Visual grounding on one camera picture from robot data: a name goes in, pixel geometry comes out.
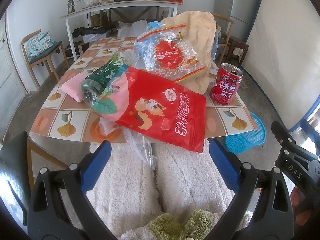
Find red milk drink can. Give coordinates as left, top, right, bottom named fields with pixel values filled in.
left=210, top=62, right=243, bottom=105

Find pink cloth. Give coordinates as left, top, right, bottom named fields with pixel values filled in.
left=61, top=72, right=88, bottom=102

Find red squirrel snack bag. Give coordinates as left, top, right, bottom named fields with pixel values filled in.
left=111, top=67, right=206, bottom=153

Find green plastic bottle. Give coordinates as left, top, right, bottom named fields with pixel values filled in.
left=80, top=49, right=136, bottom=114

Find clear red-print plastic bag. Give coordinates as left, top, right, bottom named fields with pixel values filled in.
left=135, top=22, right=204, bottom=82

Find blue plastic basket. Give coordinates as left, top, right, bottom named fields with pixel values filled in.
left=225, top=112, right=266, bottom=154

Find white fluffy trousers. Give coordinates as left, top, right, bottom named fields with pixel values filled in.
left=87, top=143, right=234, bottom=239

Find white mattress blue trim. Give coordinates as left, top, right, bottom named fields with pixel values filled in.
left=244, top=0, right=319, bottom=132

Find patterned tablecloth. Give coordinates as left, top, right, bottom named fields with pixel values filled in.
left=30, top=37, right=258, bottom=142

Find clear thin plastic wrap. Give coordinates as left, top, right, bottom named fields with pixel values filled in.
left=99, top=117, right=157, bottom=170

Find dark wooden stool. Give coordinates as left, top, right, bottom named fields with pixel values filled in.
left=226, top=36, right=249, bottom=67

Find wooden armchair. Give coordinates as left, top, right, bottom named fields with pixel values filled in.
left=212, top=13, right=235, bottom=66

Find grey refrigerator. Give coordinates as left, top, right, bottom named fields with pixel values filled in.
left=214, top=0, right=260, bottom=42

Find wooden chair with cushion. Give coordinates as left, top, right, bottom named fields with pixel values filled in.
left=20, top=29, right=69, bottom=92

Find floral blue cushion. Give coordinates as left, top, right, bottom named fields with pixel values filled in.
left=26, top=31, right=55, bottom=59

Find white side table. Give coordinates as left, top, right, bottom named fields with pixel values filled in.
left=61, top=0, right=182, bottom=61

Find steel thermos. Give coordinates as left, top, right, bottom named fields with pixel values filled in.
left=67, top=0, right=75, bottom=14

